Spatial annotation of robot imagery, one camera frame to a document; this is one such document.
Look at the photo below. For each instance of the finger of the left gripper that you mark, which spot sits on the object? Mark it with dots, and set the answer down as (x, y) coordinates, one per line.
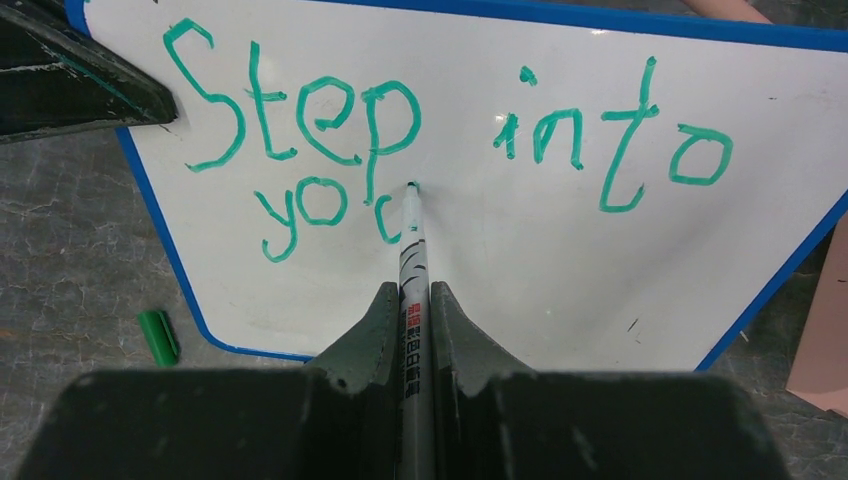
(56, 80)

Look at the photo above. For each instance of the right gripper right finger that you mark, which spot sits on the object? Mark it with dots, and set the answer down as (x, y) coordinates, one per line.
(466, 418)

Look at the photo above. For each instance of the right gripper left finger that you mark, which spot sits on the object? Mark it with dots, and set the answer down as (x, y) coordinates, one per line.
(349, 431)

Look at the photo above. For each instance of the green whiteboard marker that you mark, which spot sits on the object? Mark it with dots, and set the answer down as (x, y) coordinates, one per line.
(416, 447)

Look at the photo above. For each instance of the green marker cap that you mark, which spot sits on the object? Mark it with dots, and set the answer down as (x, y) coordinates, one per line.
(156, 328)

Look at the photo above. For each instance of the blue framed whiteboard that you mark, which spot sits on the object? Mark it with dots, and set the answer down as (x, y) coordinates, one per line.
(602, 189)

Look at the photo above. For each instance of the pink perforated board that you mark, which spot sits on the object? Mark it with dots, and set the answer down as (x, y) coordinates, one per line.
(819, 371)

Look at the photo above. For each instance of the pink folding tripod stand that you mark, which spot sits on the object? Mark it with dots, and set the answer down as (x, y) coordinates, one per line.
(731, 10)

